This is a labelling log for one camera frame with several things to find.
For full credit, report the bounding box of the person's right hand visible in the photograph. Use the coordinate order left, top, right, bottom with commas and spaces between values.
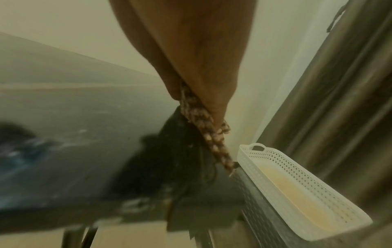
108, 0, 256, 129

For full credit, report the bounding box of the brown checkered cloth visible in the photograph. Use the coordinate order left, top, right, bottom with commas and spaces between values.
178, 81, 237, 178

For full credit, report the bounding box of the black marble table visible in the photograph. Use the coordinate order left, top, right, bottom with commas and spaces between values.
0, 31, 247, 248

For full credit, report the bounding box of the white perforated plastic basket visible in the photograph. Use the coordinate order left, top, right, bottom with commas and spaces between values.
237, 143, 374, 242

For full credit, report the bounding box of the dark plastic stool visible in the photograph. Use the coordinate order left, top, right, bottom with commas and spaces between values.
231, 168, 310, 248

